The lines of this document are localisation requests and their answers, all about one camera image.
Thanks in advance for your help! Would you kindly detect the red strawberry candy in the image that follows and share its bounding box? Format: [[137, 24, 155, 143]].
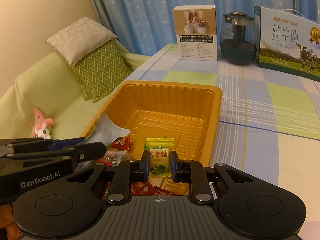
[[109, 135, 131, 151]]

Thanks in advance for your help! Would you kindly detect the yellow green candy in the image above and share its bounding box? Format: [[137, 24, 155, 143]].
[[145, 137, 175, 178]]

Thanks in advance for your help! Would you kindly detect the green brown snack wrapper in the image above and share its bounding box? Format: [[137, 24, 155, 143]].
[[79, 113, 130, 164]]

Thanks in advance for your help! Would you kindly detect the grey black snack packet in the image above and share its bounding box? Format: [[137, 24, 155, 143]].
[[104, 151, 127, 167]]

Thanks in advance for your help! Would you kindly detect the red snack packet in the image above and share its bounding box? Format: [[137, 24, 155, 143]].
[[153, 186, 175, 196], [130, 182, 157, 196]]

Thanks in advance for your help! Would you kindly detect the left hand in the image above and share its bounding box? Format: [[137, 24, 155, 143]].
[[1, 204, 22, 240]]

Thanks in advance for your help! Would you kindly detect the pink plush toy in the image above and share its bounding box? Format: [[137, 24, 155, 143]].
[[33, 108, 54, 139]]

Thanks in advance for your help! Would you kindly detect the orange plastic tray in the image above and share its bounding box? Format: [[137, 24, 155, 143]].
[[80, 80, 222, 197]]

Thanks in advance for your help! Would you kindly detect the light green sofa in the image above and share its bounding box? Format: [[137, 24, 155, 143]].
[[1, 40, 149, 139]]

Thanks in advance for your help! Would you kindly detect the checked tablecloth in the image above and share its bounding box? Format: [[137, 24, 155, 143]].
[[130, 44, 319, 239]]

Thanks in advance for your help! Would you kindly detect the green chevron cushion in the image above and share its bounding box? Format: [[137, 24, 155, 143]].
[[71, 40, 131, 103]]

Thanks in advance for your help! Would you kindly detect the beige cushion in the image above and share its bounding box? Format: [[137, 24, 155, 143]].
[[46, 17, 117, 66]]

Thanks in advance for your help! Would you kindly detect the dark green glass humidifier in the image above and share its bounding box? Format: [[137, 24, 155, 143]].
[[220, 12, 257, 66]]

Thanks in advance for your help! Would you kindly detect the white humidifier product box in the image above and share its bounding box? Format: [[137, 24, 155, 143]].
[[172, 5, 217, 61]]

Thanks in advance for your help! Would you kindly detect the blue star curtain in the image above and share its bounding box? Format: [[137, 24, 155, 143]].
[[91, 0, 319, 56]]

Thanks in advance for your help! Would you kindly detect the milk carton gift box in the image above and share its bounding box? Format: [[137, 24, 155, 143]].
[[254, 5, 319, 82]]

